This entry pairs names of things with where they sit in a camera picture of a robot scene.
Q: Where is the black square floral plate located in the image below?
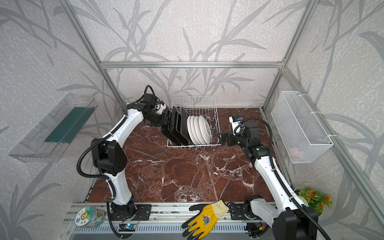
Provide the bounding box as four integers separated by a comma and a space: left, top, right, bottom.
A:
170, 106, 186, 146
161, 106, 179, 146

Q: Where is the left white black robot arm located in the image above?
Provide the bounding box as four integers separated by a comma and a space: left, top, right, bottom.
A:
77, 85, 171, 218

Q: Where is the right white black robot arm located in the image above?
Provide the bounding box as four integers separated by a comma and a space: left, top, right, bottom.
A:
218, 116, 330, 240

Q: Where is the pink object in basket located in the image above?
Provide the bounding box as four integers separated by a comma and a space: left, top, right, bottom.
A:
288, 147, 303, 159

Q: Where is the yellow black work glove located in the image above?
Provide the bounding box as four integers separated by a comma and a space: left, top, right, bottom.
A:
182, 200, 229, 240

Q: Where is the artificial flower plant pot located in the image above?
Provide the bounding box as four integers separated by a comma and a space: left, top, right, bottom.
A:
294, 185, 333, 217

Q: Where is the green circuit board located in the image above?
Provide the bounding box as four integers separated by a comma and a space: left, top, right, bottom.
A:
119, 221, 139, 232

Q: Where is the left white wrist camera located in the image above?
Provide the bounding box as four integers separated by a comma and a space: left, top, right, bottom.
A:
155, 101, 167, 115

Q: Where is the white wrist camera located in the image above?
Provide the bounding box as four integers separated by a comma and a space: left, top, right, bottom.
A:
155, 101, 167, 115
229, 116, 242, 133

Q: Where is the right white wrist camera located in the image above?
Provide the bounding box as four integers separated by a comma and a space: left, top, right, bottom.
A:
229, 116, 242, 133

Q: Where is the white wire dish rack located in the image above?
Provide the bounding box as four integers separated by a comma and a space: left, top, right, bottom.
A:
167, 96, 221, 148

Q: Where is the white wire mesh wall basket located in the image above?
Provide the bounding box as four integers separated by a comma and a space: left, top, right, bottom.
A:
272, 91, 334, 164

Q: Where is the clear acrylic wall shelf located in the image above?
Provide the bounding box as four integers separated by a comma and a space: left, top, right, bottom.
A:
9, 94, 98, 163

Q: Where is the aluminium mounting rail base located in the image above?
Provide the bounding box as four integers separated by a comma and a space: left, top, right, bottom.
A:
55, 202, 319, 240

